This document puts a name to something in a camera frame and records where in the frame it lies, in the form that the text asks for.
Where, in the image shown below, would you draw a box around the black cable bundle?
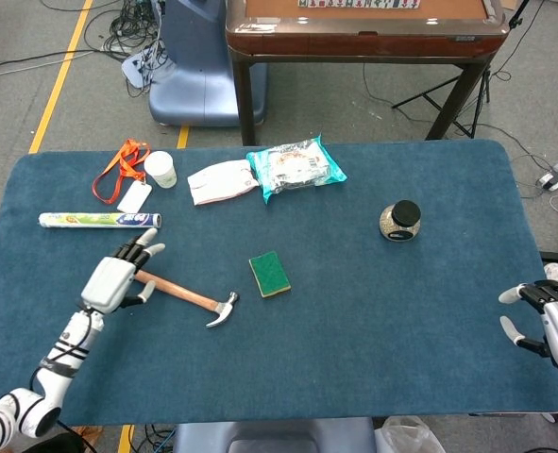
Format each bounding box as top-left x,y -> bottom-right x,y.
82,0 -> 166,98

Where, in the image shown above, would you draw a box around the blue table mat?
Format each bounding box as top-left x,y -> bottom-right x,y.
0,139 -> 558,429

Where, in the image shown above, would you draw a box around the own blue robot base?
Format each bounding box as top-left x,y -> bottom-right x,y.
172,417 -> 378,453

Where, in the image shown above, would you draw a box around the mahjong tiles showing faces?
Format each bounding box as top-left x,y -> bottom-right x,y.
297,0 -> 421,9

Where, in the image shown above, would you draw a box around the pale blue power strip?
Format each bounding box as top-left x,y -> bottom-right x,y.
120,49 -> 166,89

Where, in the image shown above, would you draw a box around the wooden handle claw hammer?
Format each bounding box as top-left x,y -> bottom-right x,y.
133,269 -> 241,329

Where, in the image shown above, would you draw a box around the green yellow scouring sponge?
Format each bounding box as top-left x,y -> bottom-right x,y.
247,250 -> 293,299

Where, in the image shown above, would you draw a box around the glass jar black lid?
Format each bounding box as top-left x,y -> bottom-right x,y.
379,200 -> 422,243

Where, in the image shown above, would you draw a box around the orange lanyard white badge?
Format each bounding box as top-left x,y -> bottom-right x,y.
92,139 -> 153,214

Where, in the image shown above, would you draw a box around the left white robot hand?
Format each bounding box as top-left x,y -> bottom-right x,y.
79,227 -> 166,315

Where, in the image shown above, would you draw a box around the brown mahjong table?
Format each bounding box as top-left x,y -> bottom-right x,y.
225,0 -> 511,146

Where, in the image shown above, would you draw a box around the white plastic cup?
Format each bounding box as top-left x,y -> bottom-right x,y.
144,150 -> 178,190

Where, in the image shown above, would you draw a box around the black tripod stand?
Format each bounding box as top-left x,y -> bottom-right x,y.
391,0 -> 533,139

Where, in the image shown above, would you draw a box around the clear plastic bag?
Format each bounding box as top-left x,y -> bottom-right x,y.
375,415 -> 448,453

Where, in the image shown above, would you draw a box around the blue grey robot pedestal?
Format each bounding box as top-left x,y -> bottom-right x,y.
147,0 -> 268,127

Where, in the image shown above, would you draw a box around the teal plastic snack package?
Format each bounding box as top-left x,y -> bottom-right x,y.
245,134 -> 348,206

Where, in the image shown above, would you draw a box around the white folded cloth pouch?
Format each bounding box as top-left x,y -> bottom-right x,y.
186,159 -> 260,207

